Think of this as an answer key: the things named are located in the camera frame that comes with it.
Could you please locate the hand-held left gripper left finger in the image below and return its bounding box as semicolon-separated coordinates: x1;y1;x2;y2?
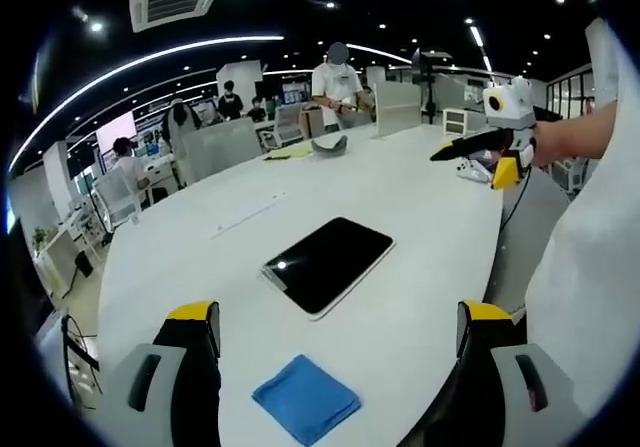
97;300;223;447

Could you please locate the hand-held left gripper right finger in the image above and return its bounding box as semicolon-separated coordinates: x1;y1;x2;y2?
413;299;577;447

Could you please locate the blue cleaning cloth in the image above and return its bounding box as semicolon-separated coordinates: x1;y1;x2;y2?
250;353;363;447

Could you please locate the yellow cloth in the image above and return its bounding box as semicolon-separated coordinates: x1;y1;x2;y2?
262;146;314;162

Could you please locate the white controller device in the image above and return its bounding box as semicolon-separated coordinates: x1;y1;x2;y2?
456;158;494;185

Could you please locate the white drawer cabinet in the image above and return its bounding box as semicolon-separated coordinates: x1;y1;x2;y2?
441;107;485;136

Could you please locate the black stand with grey panel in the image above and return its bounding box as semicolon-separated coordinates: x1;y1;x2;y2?
410;48;454;124

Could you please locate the white desk partition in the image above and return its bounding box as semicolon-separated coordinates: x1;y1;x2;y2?
371;78;424;141

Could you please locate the grey curved object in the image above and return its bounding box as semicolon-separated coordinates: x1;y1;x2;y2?
310;134;349;160

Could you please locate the green potted plant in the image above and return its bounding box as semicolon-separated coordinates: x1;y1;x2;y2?
30;225;53;259

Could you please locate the white mesh office chair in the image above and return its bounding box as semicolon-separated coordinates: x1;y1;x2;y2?
93;168;145;232

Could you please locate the grey desk partition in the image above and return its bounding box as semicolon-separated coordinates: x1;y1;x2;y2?
181;117;264;184

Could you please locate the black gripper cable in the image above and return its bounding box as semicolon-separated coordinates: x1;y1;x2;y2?
500;165;532;241

